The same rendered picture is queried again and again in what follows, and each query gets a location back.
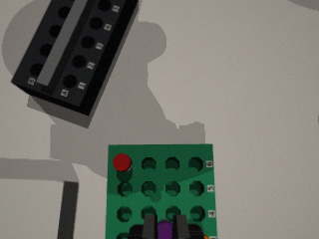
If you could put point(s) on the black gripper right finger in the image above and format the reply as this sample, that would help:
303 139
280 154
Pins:
182 230

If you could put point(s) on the violet tube cap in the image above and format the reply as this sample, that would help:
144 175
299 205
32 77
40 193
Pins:
165 229

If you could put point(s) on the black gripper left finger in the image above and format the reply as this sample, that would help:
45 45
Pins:
148 230

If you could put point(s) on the green tube rack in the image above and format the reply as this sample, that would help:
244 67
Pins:
163 181

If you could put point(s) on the black rectangular block with holes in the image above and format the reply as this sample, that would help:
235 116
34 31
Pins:
72 75

